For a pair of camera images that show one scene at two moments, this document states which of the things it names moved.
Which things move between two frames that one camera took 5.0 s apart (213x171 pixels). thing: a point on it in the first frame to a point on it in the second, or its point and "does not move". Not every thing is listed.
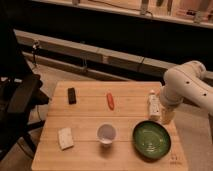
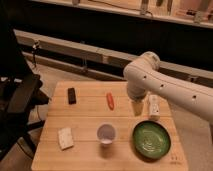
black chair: [20, 94] does not move
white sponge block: [65, 138] does not move
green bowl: [151, 141] does not move
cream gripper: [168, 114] to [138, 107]
